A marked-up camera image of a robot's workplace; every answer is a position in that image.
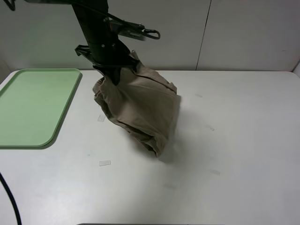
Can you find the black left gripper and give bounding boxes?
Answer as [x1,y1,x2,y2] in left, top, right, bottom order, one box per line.
[75,44,139,85]

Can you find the khaki shorts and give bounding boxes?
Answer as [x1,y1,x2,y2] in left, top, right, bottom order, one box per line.
[92,61,181,157]

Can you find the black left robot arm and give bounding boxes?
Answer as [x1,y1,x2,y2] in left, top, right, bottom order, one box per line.
[26,0,139,85]

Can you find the green plastic tray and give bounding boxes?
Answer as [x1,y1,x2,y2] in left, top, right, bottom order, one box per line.
[0,68,81,148]

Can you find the clear tape strip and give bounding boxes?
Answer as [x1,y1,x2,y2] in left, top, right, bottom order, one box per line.
[99,160,111,166]
[97,114,106,122]
[209,169,220,176]

